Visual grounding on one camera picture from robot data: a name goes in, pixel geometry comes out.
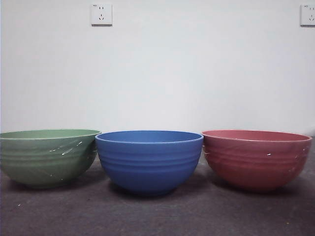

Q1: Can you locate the red ribbed bowl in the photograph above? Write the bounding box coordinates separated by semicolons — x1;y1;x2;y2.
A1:
201;129;313;193

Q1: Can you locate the green ribbed bowl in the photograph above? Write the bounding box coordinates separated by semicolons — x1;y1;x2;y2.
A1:
0;128;102;190

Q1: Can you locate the blue ribbed bowl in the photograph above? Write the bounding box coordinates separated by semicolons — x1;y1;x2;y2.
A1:
94;130;205;197

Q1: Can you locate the white wall socket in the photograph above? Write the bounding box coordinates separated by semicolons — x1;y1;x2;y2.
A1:
90;3;113;27
299;4;315;28

